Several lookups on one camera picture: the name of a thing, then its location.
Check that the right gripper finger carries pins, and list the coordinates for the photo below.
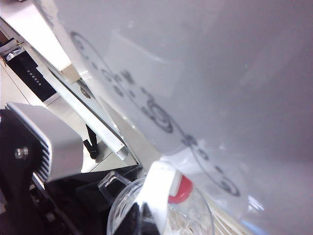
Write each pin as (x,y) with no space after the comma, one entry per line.
(146,220)

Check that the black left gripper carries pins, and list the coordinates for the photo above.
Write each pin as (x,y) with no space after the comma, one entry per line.
(61,208)

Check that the red-collared hot water tap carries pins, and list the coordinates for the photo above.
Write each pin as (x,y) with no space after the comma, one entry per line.
(159,186)

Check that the clear textured plastic mug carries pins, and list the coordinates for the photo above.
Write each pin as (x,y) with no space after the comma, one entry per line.
(185,220)

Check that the white water dispenser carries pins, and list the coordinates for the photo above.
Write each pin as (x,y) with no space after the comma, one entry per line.
(220,73)

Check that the white office desk cabinet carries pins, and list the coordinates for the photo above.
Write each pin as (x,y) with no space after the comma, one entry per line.
(29,24)

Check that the white drip tray grille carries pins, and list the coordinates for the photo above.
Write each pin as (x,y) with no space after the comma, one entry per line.
(225,220)

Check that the round metal drawer lock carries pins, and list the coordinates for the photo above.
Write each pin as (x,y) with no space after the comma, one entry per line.
(87,91)

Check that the black bar with white print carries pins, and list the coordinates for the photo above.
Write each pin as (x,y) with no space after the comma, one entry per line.
(29,76)

